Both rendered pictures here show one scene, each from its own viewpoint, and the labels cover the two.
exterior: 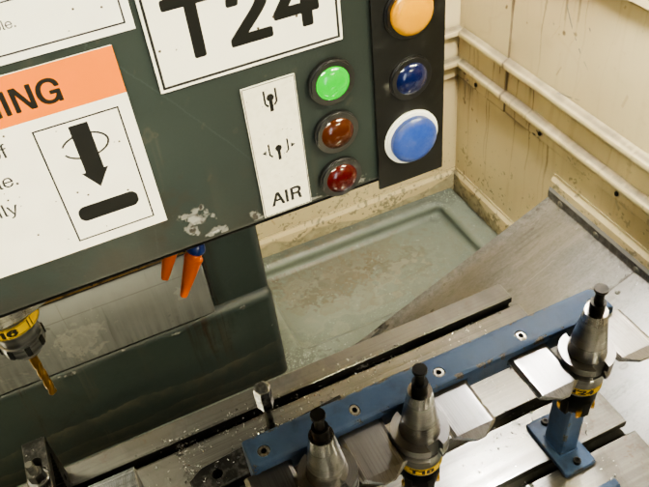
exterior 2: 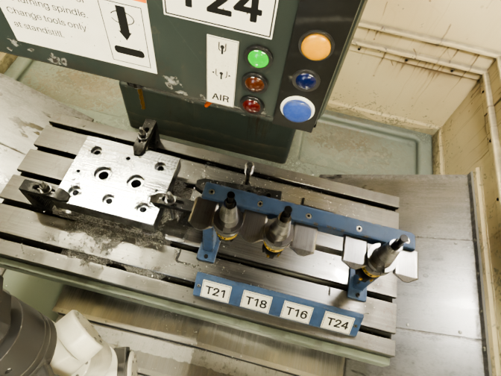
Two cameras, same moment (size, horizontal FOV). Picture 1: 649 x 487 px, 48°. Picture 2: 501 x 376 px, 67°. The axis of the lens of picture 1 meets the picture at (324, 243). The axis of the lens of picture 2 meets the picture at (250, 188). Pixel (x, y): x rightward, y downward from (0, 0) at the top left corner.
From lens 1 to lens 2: 0.17 m
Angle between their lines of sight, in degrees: 22
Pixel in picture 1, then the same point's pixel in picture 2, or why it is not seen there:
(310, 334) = (307, 156)
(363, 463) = (245, 227)
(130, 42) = not seen: outside the picture
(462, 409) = (304, 238)
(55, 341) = not seen: hidden behind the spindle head
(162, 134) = (162, 33)
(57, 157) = (107, 16)
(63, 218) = (106, 45)
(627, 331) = (410, 264)
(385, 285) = (358, 158)
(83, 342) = not seen: hidden behind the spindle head
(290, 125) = (229, 66)
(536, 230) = (446, 186)
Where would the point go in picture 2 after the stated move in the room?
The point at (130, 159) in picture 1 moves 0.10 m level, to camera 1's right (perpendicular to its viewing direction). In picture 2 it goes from (143, 36) to (229, 83)
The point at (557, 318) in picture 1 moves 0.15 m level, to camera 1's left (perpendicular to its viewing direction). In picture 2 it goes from (383, 234) to (322, 198)
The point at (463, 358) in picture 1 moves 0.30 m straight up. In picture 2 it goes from (324, 218) to (378, 130)
